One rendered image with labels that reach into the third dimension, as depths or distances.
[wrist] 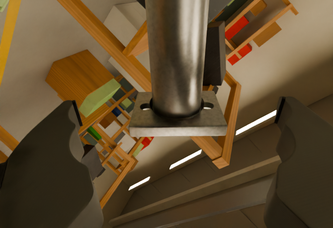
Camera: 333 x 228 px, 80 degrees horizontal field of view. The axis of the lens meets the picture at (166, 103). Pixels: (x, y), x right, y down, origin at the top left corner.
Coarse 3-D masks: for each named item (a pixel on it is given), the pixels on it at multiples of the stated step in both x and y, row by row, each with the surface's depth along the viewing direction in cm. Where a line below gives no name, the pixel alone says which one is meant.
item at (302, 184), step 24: (288, 96) 10; (288, 120) 9; (312, 120) 9; (288, 144) 8; (312, 144) 7; (288, 168) 6; (312, 168) 6; (288, 192) 6; (312, 192) 6; (264, 216) 7; (288, 216) 6; (312, 216) 5
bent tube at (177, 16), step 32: (160, 0) 8; (192, 0) 8; (160, 32) 9; (192, 32) 9; (160, 64) 10; (192, 64) 10; (160, 96) 11; (192, 96) 11; (160, 128) 11; (192, 128) 11; (224, 128) 11
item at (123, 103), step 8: (120, 88) 672; (128, 96) 613; (112, 104) 555; (120, 104) 583; (128, 104) 591; (112, 112) 548; (120, 112) 554; (104, 120) 524; (112, 120) 528; (128, 120) 547; (120, 128) 516; (80, 136) 486; (112, 136) 488; (120, 136) 514; (104, 144) 467; (136, 144) 522; (144, 144) 559; (104, 152) 496; (128, 152) 553; (136, 152) 516; (120, 160) 473; (136, 160) 510; (112, 168) 496; (120, 168) 503
